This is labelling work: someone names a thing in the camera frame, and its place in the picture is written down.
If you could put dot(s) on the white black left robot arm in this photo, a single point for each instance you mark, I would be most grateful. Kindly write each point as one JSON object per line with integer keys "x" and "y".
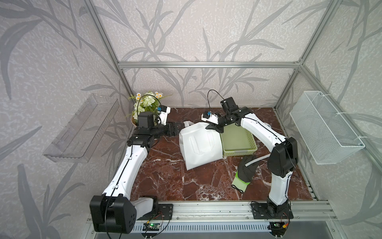
{"x": 113, "y": 211}

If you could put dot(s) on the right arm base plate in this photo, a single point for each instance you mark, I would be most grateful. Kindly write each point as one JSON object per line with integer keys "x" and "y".
{"x": 269, "y": 210}

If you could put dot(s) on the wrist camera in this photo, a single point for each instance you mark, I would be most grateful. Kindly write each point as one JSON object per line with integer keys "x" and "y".
{"x": 153, "y": 118}
{"x": 208, "y": 116}

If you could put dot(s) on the white insulated delivery bag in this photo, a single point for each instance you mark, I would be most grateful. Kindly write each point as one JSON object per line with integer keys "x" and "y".
{"x": 199, "y": 145}

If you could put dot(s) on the green plastic basket tray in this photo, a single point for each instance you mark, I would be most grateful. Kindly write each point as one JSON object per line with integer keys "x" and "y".
{"x": 237, "y": 141}

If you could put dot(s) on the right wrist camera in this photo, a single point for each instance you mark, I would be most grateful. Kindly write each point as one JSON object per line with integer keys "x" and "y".
{"x": 208, "y": 116}

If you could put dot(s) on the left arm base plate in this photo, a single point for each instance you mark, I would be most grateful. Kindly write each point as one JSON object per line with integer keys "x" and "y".
{"x": 161, "y": 212}

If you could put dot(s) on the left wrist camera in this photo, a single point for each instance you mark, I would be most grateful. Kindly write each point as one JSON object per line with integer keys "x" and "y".
{"x": 153, "y": 118}

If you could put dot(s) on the left green circuit board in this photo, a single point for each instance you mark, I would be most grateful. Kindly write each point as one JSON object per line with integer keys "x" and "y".
{"x": 151, "y": 227}

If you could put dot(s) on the aluminium front rail frame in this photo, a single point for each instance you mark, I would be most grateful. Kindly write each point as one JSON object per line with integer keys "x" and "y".
{"x": 241, "y": 211}

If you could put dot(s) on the clear acrylic wall shelf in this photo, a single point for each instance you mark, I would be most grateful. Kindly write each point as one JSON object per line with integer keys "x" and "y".
{"x": 79, "y": 139}

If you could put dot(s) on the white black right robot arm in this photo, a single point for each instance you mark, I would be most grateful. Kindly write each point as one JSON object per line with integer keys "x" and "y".
{"x": 283, "y": 151}

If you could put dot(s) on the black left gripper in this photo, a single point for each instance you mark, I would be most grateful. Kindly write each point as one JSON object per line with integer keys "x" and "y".
{"x": 174, "y": 132}

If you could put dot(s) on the black green work glove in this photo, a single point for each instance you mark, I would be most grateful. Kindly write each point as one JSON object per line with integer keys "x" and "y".
{"x": 246, "y": 170}

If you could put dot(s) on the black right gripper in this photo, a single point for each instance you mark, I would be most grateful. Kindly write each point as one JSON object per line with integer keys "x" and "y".
{"x": 215, "y": 127}

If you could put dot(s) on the artificial white flower plant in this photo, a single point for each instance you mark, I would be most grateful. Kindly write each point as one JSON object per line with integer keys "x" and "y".
{"x": 148, "y": 102}

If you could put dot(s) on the right circuit board with wires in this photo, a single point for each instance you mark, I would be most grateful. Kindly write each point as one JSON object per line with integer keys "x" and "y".
{"x": 278, "y": 226}

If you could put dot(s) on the white wire mesh basket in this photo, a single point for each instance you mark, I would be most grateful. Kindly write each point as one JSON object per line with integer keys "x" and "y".
{"x": 327, "y": 135}

